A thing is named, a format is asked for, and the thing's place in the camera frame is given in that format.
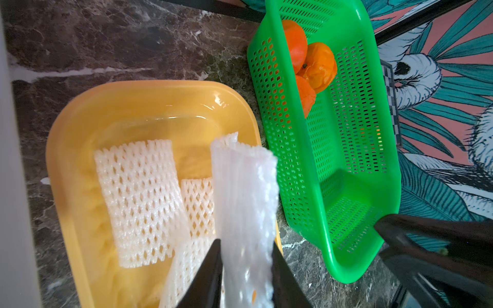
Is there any netted orange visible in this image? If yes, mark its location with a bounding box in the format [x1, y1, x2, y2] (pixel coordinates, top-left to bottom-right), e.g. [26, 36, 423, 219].
[297, 42, 338, 94]
[295, 75, 316, 118]

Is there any yellow plastic tub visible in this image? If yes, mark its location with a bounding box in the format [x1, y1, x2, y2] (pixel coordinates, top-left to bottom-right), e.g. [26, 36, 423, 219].
[46, 80, 261, 307]

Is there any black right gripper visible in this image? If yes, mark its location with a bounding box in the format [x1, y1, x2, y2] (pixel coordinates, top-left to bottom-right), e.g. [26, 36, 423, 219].
[374, 214, 492, 307]

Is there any green plastic perforated basket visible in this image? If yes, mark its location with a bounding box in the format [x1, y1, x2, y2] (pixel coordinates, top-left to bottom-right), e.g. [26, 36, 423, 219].
[247, 1, 401, 284]

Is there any white foam net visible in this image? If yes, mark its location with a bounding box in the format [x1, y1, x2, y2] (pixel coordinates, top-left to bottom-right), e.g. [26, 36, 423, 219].
[159, 237, 214, 308]
[181, 178, 216, 238]
[211, 132, 279, 307]
[94, 140, 191, 268]

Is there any black white folding chessboard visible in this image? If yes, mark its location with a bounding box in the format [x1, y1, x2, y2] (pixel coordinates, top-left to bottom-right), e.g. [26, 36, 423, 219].
[381, 60, 403, 148]

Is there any white plastic perforated basket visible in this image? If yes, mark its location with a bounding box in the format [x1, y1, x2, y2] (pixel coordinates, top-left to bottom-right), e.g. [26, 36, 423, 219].
[1, 32, 42, 307]

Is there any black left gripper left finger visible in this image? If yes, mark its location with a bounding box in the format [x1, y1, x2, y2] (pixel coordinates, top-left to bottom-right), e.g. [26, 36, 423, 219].
[177, 239, 223, 308]

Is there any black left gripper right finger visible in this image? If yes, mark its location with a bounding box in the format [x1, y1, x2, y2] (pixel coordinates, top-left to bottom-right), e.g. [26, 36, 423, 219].
[272, 243, 312, 308]

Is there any black frame post right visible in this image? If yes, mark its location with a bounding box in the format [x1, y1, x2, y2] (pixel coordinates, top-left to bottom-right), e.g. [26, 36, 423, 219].
[375, 0, 471, 46]

